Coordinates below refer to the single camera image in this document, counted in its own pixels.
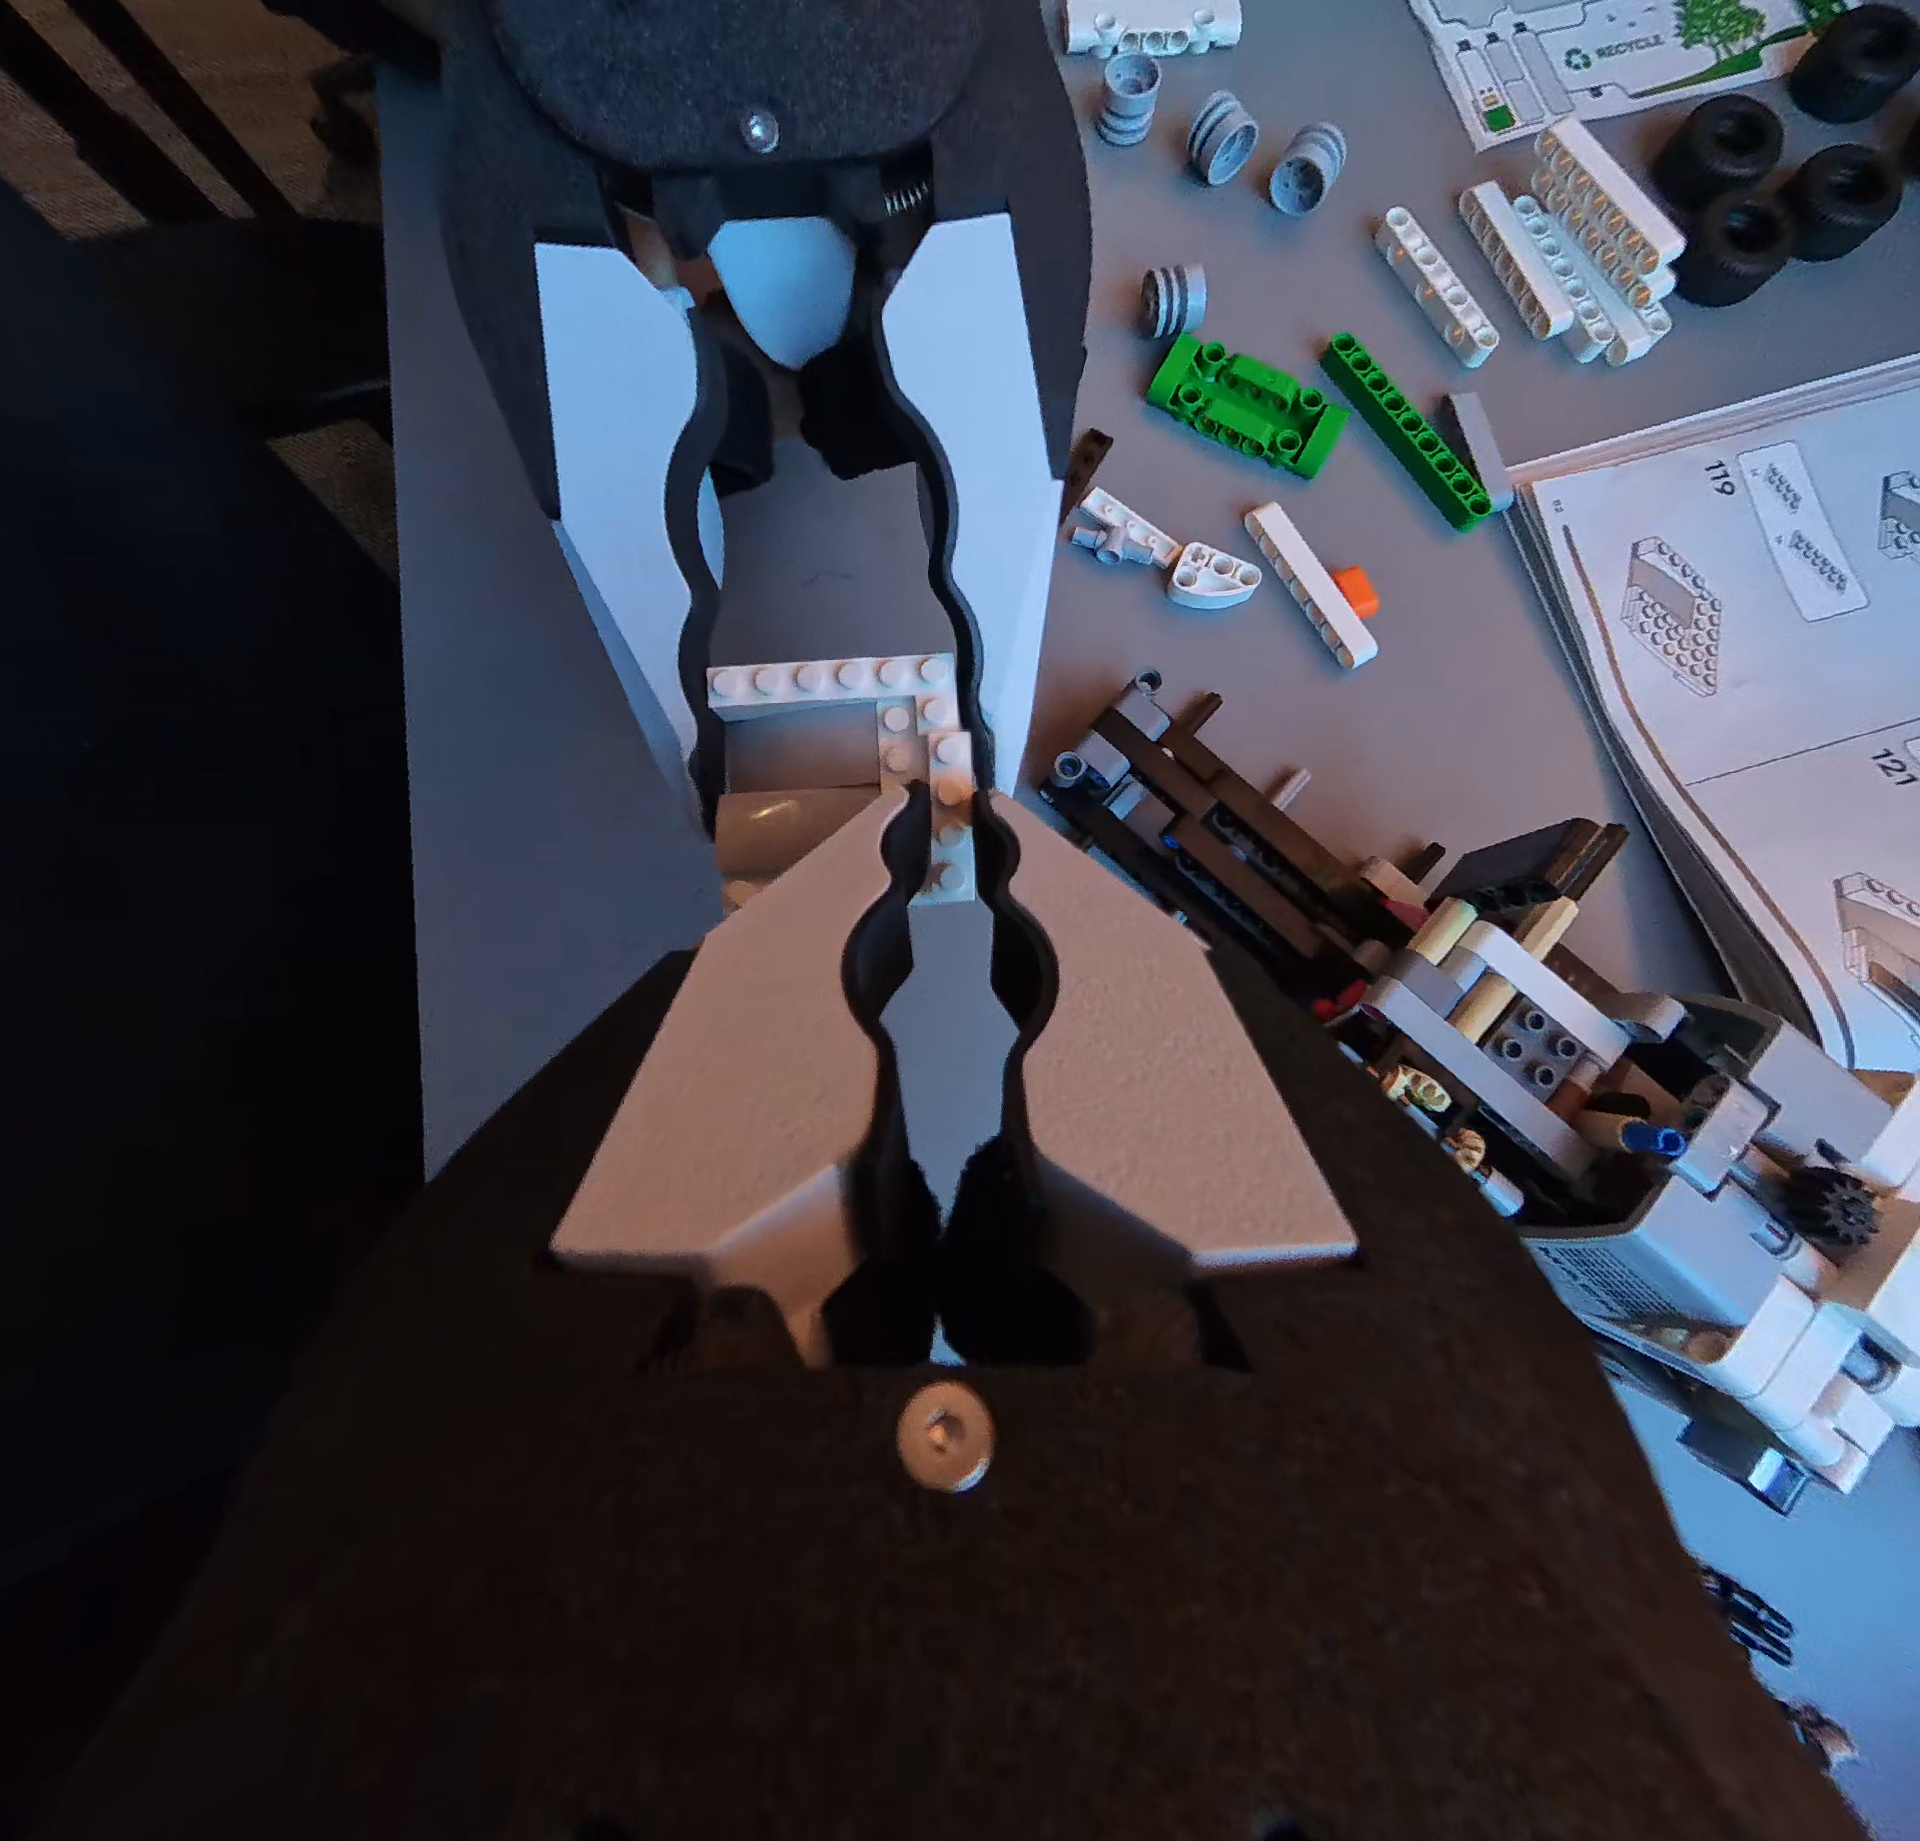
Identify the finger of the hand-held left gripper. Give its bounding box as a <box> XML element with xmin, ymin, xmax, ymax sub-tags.
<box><xmin>532</xmin><ymin>240</ymin><xmax>739</xmax><ymax>839</ymax></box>
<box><xmin>870</xmin><ymin>210</ymin><xmax>1074</xmax><ymax>794</ymax></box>

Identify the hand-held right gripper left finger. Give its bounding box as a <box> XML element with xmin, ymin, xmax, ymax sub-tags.
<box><xmin>547</xmin><ymin>779</ymin><xmax>950</xmax><ymax>1370</ymax></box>

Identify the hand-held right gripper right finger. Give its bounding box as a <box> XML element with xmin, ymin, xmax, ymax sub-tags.
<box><xmin>943</xmin><ymin>784</ymin><xmax>1365</xmax><ymax>1366</ymax></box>

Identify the white lego plate assembly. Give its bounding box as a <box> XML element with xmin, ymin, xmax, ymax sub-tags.
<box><xmin>705</xmin><ymin>651</ymin><xmax>990</xmax><ymax>911</ymax></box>

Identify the white lego connector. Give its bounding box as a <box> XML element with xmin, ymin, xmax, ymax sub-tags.
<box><xmin>1066</xmin><ymin>487</ymin><xmax>1180</xmax><ymax>568</ymax></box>

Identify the lego truck model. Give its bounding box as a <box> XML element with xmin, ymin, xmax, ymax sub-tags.
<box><xmin>1039</xmin><ymin>668</ymin><xmax>1920</xmax><ymax>1513</ymax></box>

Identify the single white lego beam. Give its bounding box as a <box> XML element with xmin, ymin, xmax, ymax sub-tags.
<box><xmin>1240</xmin><ymin>501</ymin><xmax>1358</xmax><ymax>671</ymax></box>

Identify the grey lego slope piece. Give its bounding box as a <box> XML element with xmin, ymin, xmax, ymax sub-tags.
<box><xmin>1440</xmin><ymin>389</ymin><xmax>1518</xmax><ymax>512</ymax></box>

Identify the lego sticker sheet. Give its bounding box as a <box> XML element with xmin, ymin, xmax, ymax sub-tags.
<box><xmin>1372</xmin><ymin>0</ymin><xmax>1859</xmax><ymax>149</ymax></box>

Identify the lego instruction booklet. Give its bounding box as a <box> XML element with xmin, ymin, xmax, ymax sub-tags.
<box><xmin>1506</xmin><ymin>356</ymin><xmax>1920</xmax><ymax>1081</ymax></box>

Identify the black lego tyre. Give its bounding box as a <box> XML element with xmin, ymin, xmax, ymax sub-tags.
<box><xmin>1790</xmin><ymin>1</ymin><xmax>1920</xmax><ymax>126</ymax></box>
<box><xmin>1652</xmin><ymin>91</ymin><xmax>1787</xmax><ymax>203</ymax></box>
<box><xmin>1676</xmin><ymin>190</ymin><xmax>1802</xmax><ymax>311</ymax></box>
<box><xmin>1792</xmin><ymin>142</ymin><xmax>1909</xmax><ymax>265</ymax></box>

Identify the green technic beam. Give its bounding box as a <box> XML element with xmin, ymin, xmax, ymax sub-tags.
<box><xmin>1319</xmin><ymin>332</ymin><xmax>1503</xmax><ymax>532</ymax></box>

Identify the pile of white technic beams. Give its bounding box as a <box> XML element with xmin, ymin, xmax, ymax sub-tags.
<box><xmin>1372</xmin><ymin>114</ymin><xmax>1688</xmax><ymax>370</ymax></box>

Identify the green lego frame brick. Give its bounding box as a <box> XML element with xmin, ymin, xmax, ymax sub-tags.
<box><xmin>1142</xmin><ymin>332</ymin><xmax>1350</xmax><ymax>475</ymax></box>

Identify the white technic frame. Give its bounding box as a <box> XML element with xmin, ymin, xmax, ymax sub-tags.
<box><xmin>1064</xmin><ymin>0</ymin><xmax>1245</xmax><ymax>60</ymax></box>

